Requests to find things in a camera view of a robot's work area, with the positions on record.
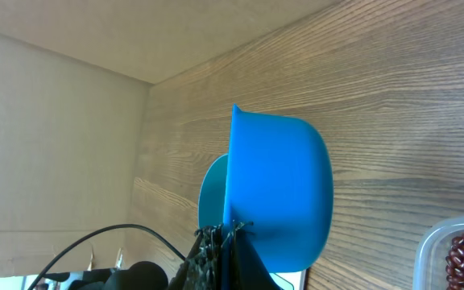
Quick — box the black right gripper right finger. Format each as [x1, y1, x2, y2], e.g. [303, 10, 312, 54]
[228, 222, 280, 290]

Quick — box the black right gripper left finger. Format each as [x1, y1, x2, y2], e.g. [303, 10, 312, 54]
[167, 225, 222, 290]

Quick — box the blue plastic measuring scoop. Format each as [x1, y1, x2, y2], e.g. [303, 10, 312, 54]
[223, 106, 334, 272]

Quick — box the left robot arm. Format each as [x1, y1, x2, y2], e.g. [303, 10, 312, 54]
[45, 261, 168, 290]

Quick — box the white digital kitchen scale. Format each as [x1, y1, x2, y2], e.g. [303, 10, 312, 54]
[270, 270, 308, 290]

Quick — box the blue metal bowl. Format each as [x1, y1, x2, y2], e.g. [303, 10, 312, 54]
[197, 154, 228, 228]

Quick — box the clear plastic container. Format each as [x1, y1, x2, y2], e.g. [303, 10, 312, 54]
[412, 216, 464, 290]

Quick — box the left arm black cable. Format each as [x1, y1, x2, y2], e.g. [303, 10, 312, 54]
[26, 223, 187, 290]

